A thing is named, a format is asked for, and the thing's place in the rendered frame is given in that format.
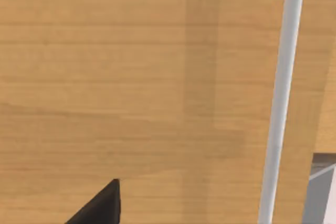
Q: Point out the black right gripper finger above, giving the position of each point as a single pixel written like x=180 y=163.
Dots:
x=105 y=205

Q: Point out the wooden door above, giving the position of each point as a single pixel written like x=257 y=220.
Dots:
x=131 y=77

